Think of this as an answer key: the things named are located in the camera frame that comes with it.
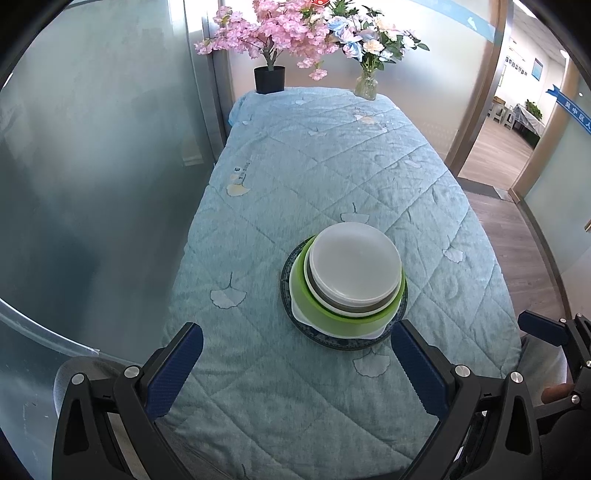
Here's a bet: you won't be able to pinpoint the blue patterned round plate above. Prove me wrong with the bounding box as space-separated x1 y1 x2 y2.
280 240 410 352

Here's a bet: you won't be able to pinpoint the glass vase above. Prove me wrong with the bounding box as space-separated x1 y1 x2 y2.
354 69 379 100

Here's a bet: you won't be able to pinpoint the person's right hand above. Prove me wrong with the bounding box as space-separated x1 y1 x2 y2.
541 384 575 406

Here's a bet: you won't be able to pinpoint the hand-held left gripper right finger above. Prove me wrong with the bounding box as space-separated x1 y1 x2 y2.
390 320 544 480

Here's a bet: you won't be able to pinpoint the pastel flower bouquet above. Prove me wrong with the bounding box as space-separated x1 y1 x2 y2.
323 0 430 75

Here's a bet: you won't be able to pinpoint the metal door frame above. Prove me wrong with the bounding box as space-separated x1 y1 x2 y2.
445 0 515 174

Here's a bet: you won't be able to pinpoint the light blue quilted blanket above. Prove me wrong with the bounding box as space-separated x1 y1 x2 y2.
161 87 522 480

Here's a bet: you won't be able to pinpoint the small white bowl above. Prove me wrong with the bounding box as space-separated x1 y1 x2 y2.
309 222 402 303

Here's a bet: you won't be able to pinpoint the cloth covered table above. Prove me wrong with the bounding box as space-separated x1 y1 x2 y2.
512 104 546 148

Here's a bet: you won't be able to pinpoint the pale stools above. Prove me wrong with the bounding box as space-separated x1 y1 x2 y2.
489 97 515 130

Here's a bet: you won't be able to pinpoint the green bowl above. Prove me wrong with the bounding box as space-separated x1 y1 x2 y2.
289 235 407 334

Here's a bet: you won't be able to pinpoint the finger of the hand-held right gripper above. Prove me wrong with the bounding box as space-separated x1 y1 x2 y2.
518 310 591 356

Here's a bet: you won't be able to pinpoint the pink blossom potted plant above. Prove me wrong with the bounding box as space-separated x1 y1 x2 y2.
194 0 340 95

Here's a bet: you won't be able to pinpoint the large white bowl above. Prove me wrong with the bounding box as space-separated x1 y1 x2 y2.
302 231 407 319

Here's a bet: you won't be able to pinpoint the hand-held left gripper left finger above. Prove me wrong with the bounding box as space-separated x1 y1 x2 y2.
52 322 205 480

